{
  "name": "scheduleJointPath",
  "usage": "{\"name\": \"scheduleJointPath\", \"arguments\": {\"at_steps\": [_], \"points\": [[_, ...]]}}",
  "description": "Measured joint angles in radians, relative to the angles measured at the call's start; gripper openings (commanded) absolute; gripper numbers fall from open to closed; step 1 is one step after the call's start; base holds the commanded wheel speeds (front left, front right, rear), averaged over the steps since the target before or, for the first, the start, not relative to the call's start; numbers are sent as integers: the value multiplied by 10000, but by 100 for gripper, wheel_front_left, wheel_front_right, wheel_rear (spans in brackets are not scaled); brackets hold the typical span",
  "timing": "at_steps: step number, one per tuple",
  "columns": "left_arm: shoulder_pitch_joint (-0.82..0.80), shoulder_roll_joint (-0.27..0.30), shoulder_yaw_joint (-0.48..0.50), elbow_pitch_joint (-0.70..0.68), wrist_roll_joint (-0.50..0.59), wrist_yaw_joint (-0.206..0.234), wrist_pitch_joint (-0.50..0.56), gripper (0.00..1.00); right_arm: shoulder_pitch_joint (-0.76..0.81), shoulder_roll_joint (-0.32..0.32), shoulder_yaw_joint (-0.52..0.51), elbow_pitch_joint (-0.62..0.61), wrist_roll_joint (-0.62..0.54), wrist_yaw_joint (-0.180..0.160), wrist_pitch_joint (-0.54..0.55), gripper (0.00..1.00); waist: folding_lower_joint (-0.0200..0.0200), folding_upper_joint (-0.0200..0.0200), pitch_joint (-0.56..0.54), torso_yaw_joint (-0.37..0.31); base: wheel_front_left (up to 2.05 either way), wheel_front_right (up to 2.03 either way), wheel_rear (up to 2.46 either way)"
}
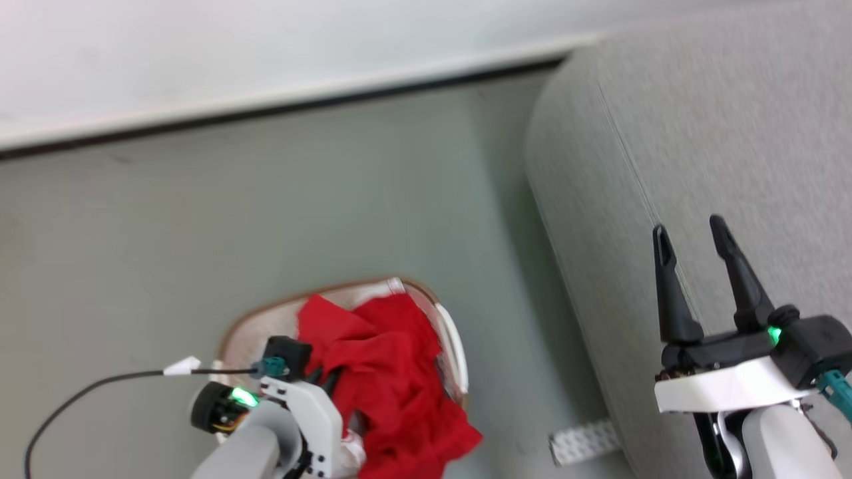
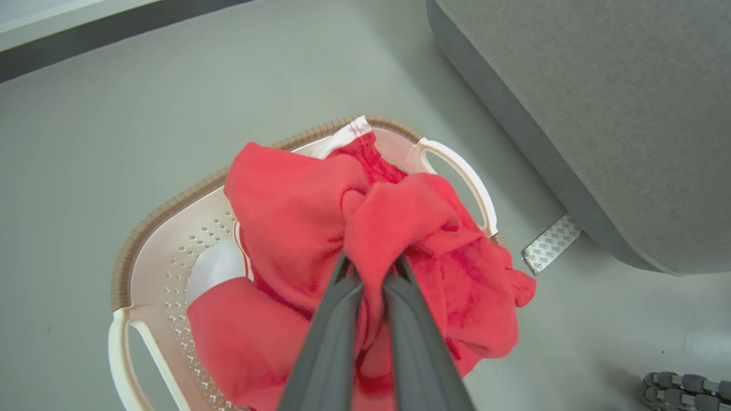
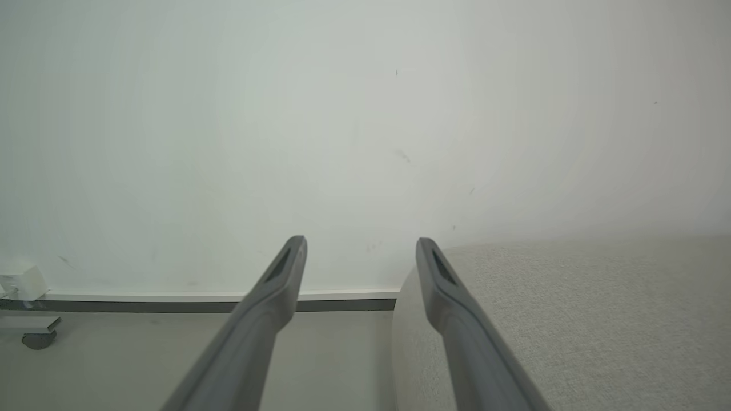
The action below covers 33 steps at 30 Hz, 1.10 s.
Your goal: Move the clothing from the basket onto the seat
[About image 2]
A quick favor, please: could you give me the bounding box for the pale white cloth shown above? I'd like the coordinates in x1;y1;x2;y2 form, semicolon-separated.
184;237;252;306

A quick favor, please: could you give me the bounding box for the white and black baseboard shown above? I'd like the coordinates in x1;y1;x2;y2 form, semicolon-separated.
0;0;252;83

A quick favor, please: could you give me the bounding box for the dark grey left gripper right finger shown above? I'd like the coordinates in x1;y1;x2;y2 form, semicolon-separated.
383;255;476;411

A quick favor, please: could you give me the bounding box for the patterned white tape patch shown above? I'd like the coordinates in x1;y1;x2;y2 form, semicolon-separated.
521;214;583;276

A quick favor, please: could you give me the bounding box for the red garment with white trim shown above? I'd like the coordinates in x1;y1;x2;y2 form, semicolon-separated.
186;116;537;411

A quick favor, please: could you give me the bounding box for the cream plastic laundry basket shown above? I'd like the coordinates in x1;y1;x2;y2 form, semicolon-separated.
109;114;503;411

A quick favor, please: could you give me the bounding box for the grey fabric sofa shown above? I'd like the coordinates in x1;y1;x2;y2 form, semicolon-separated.
425;0;731;276

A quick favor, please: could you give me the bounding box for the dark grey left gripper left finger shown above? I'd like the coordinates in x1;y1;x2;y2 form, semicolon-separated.
277;254;364;411

